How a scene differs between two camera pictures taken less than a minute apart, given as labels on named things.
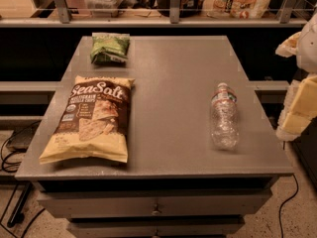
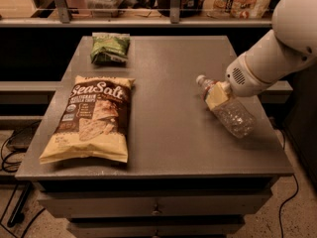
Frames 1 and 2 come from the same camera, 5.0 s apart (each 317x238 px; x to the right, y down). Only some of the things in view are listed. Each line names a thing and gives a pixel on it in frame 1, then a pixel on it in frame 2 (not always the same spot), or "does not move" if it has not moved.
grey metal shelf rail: (65, 20) does not move
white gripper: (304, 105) to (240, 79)
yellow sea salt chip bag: (94, 122) does not move
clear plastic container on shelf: (106, 0) does not move
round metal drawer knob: (157, 211) does not move
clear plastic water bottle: (225, 132) to (234, 114)
